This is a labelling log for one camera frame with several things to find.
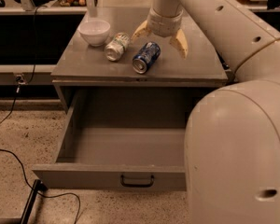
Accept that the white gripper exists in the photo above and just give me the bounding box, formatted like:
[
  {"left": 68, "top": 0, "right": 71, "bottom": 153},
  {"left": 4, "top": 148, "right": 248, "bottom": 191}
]
[{"left": 131, "top": 7, "right": 189, "bottom": 59}]

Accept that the blue pepsi can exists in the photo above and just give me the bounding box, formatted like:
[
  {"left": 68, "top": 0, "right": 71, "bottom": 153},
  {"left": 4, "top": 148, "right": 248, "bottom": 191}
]
[{"left": 133, "top": 42, "right": 161, "bottom": 74}]

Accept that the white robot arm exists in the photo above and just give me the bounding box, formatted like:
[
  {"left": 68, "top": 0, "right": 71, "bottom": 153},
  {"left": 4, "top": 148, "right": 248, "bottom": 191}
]
[{"left": 133, "top": 0, "right": 280, "bottom": 224}]

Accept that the green and white soda can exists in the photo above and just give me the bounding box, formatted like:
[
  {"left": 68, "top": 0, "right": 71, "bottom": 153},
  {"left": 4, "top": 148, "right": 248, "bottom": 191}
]
[{"left": 105, "top": 33, "right": 130, "bottom": 62}]

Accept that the open grey top drawer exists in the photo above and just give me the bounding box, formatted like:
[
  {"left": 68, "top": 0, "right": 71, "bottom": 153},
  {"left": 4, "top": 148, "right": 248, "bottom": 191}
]
[{"left": 33, "top": 87, "right": 205, "bottom": 191}]

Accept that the white ceramic bowl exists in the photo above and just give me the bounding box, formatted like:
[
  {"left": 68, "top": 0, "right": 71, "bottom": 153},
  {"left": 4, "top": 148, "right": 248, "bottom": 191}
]
[{"left": 77, "top": 19, "right": 110, "bottom": 47}]

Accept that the grey metal cabinet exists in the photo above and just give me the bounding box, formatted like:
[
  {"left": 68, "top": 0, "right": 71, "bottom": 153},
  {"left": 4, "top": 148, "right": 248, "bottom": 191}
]
[{"left": 51, "top": 15, "right": 227, "bottom": 107}]

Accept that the black metal stand leg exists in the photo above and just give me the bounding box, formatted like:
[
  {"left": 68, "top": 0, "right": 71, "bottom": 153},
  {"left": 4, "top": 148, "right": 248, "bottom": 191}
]
[{"left": 0, "top": 179, "right": 49, "bottom": 224}]

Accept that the black drawer handle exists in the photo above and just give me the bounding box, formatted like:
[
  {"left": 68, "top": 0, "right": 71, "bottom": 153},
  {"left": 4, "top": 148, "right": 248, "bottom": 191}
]
[{"left": 120, "top": 175, "right": 155, "bottom": 189}]

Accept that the black hanging cable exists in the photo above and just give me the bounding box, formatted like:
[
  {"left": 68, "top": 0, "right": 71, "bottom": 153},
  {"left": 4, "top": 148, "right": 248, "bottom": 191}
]
[{"left": 0, "top": 5, "right": 41, "bottom": 135}]

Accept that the black floor cable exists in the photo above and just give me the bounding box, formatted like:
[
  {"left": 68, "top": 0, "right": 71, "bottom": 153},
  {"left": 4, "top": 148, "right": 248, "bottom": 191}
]
[{"left": 0, "top": 147, "right": 82, "bottom": 224}]

